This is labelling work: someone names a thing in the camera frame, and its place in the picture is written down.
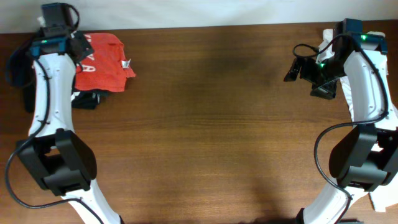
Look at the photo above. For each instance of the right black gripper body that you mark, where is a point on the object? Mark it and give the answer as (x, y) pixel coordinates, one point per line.
(324, 76)

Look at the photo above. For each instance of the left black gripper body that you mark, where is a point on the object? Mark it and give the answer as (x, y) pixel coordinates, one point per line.
(82, 39)

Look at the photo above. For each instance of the orange printed t-shirt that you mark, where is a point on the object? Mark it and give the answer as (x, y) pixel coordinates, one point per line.
(107, 68)

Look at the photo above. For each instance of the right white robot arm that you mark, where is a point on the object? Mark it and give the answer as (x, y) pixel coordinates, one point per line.
(365, 160)

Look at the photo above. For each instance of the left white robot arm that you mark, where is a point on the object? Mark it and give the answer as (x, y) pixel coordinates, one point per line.
(56, 158)

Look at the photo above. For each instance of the dark folded clothes pile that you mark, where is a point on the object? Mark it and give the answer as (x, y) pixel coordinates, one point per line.
(20, 74)

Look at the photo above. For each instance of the white t-shirt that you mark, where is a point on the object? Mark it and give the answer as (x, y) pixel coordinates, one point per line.
(385, 193)

